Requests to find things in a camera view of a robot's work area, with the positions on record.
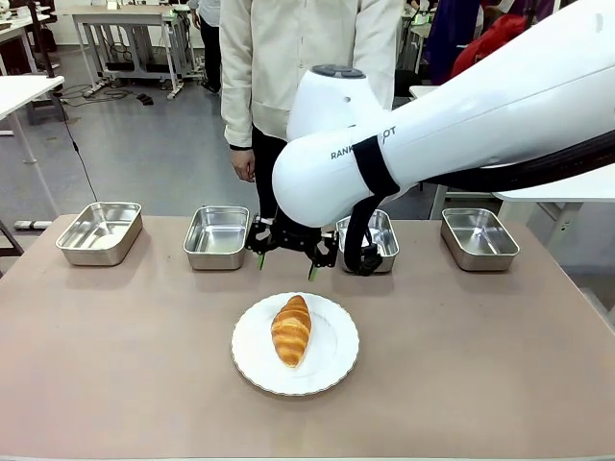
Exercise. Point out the right gripper green finger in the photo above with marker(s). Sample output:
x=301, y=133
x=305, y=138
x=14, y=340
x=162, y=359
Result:
x=324, y=252
x=259, y=240

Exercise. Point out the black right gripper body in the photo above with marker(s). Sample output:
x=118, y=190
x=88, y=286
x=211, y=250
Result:
x=293, y=235

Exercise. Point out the person's right forearm cream sleeve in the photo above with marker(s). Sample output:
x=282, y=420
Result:
x=238, y=115

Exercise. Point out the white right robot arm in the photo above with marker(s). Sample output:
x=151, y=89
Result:
x=456, y=110

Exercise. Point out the rectangular steel container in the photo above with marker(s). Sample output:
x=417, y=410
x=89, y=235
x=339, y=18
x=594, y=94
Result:
x=478, y=237
x=98, y=233
x=389, y=240
x=216, y=237

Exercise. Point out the person's right hand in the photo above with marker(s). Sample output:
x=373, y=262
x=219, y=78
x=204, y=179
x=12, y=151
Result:
x=242, y=165

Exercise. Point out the black trousers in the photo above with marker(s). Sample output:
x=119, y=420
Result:
x=264, y=182

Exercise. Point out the golden brown croissant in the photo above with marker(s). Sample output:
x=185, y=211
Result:
x=290, y=331

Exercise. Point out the white scalloped plate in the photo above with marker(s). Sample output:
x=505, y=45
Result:
x=331, y=355

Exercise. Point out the cream jacket torso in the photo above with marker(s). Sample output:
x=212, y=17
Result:
x=269, y=57

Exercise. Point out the black foot pedal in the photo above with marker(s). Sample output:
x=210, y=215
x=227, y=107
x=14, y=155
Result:
x=145, y=99

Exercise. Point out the black chair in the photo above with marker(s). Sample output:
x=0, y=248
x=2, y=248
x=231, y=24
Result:
x=406, y=84

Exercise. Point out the background person dark clothes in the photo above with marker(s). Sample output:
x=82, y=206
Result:
x=209, y=48

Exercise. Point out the white power strip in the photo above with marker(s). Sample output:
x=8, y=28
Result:
x=32, y=224

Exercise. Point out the large white table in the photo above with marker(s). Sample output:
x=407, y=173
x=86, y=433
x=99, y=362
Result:
x=552, y=187

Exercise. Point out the blue garment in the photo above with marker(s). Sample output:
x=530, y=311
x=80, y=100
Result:
x=447, y=38

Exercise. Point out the red cloth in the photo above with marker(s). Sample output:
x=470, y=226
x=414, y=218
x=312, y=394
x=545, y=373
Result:
x=480, y=53

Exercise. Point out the grey workbench desk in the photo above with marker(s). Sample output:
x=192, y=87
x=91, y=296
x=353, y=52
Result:
x=125, y=16

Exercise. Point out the small white table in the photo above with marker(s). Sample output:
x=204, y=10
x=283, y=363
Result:
x=24, y=91

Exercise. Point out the black stand pole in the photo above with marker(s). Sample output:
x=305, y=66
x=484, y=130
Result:
x=43, y=48

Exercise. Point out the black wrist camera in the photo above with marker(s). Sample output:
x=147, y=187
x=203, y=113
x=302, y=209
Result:
x=371, y=261

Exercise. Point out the dark metal frame leg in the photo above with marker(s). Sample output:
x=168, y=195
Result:
x=10, y=240

